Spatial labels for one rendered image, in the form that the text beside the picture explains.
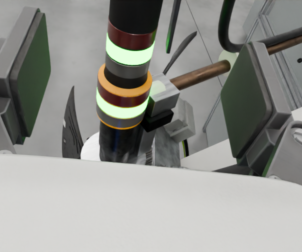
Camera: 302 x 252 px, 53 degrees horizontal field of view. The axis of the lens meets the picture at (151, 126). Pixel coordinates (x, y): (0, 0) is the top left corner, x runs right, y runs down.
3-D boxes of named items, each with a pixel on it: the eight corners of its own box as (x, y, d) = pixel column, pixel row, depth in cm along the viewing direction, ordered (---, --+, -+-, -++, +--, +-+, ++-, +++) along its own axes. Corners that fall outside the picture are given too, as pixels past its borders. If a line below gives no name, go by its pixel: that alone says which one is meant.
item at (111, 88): (127, 89, 29) (133, 51, 26) (152, 120, 27) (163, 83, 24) (87, 103, 27) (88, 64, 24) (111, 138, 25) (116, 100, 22)
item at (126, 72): (133, 46, 25) (135, 33, 24) (157, 72, 23) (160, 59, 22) (96, 56, 23) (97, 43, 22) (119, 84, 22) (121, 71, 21)
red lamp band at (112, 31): (138, 17, 23) (140, 2, 22) (164, 43, 21) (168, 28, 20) (98, 26, 21) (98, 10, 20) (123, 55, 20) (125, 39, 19)
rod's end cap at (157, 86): (153, 90, 30) (157, 75, 28) (165, 104, 29) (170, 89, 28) (137, 97, 29) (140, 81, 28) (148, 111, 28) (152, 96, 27)
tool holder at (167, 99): (137, 121, 38) (150, 59, 30) (170, 164, 35) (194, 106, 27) (69, 149, 34) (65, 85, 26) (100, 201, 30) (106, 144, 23)
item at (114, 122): (128, 86, 29) (129, 77, 28) (154, 117, 27) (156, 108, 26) (87, 100, 27) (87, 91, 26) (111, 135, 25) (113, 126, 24)
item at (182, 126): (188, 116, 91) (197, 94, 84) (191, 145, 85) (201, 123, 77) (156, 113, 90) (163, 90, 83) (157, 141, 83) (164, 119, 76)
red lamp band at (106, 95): (131, 65, 27) (133, 54, 26) (159, 97, 25) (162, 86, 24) (87, 79, 25) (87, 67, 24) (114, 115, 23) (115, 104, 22)
